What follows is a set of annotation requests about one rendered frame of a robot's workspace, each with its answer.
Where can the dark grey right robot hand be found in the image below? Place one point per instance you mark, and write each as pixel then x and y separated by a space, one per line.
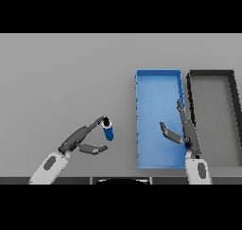
pixel 190 133

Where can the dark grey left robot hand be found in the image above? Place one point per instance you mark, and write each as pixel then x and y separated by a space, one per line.
pixel 77 136

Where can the blue pipe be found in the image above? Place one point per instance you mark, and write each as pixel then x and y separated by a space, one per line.
pixel 108 131

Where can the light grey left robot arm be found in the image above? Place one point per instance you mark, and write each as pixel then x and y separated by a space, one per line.
pixel 49 168

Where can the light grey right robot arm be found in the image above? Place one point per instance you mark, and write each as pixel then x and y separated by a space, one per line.
pixel 198 171

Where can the dark grey bin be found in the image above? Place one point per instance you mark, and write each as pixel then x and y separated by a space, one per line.
pixel 214 117

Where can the blue bin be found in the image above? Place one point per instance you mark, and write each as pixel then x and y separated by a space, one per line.
pixel 159 120

